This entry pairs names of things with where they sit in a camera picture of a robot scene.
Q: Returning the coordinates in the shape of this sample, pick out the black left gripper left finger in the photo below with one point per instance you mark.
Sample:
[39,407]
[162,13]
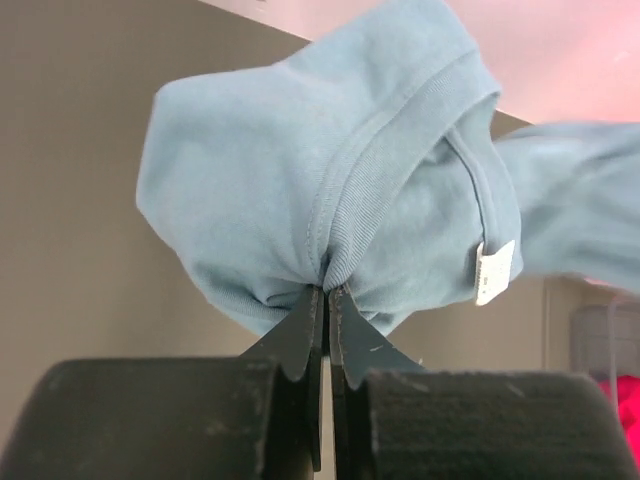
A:
[253,416]

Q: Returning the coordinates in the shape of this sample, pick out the crumpled red t-shirt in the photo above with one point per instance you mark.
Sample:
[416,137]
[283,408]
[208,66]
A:
[628,406]

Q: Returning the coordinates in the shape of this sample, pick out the light blue t-shirt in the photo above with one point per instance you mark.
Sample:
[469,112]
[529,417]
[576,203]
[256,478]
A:
[365,160]

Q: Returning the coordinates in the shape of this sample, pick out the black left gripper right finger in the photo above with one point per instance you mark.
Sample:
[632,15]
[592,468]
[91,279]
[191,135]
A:
[394,419]

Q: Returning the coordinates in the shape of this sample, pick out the clear plastic bin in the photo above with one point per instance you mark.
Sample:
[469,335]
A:
[604,340]

